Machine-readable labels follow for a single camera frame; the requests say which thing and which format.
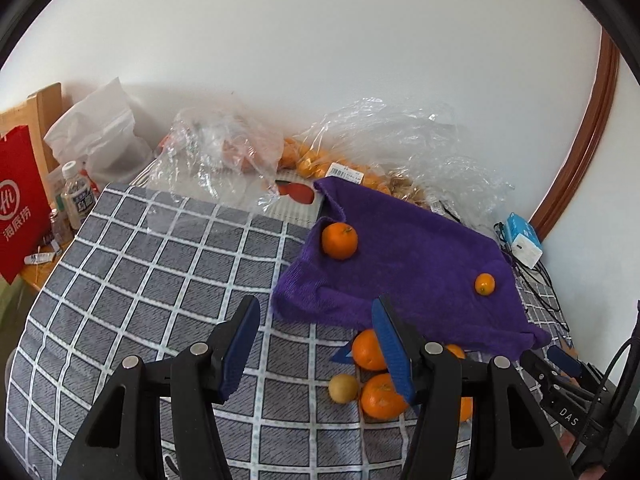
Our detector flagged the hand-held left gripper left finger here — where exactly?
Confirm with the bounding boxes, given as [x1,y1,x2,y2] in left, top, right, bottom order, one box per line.
[56,295,262,480]

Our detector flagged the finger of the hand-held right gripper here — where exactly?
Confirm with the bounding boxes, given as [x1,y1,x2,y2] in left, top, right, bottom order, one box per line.
[520,350,588,436]
[547,346,608,396]

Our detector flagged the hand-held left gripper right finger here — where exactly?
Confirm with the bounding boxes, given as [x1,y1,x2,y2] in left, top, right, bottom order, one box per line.
[371,295,576,480]

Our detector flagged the yellow-green round fruit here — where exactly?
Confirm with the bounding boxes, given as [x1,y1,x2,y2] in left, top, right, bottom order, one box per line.
[328,373,361,404]

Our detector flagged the purple towel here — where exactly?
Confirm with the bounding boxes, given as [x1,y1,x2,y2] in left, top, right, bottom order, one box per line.
[270,176,551,356]

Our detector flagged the grey checked blanket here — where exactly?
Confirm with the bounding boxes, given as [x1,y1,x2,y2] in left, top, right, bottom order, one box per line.
[5,182,581,480]

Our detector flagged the blue white tissue pack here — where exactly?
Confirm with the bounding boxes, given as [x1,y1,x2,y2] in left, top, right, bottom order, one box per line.
[502,212,543,268]

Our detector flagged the large orange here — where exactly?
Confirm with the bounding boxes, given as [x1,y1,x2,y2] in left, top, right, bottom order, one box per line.
[321,222,359,261]

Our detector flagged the white fruit box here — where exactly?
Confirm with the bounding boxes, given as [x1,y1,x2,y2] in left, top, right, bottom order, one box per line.
[260,170,321,221]

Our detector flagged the pile of small oranges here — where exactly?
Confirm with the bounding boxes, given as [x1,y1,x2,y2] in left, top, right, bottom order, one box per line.
[277,137,401,196]

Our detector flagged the wooden side table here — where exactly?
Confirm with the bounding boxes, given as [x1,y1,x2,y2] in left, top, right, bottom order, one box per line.
[20,240,73,296]

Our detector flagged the large clear plastic bag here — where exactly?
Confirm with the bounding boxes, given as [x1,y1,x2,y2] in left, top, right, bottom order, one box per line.
[285,97,516,221]

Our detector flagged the small glass bottle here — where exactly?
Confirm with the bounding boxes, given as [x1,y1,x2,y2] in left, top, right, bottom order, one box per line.
[49,209,71,246]

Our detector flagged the clear water bottle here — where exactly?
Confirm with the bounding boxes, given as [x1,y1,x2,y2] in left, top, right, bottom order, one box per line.
[61,161,97,231]

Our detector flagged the white plastic bag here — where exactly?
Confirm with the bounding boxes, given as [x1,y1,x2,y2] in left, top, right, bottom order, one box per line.
[44,77,153,186]

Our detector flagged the red paper bag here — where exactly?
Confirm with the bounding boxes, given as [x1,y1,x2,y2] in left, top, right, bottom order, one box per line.
[0,125,53,285]

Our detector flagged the black cables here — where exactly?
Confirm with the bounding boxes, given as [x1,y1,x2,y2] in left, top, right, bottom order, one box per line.
[492,220,571,331]

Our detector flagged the brown wooden door frame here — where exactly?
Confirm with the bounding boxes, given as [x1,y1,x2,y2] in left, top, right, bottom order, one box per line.
[530,27,621,243]

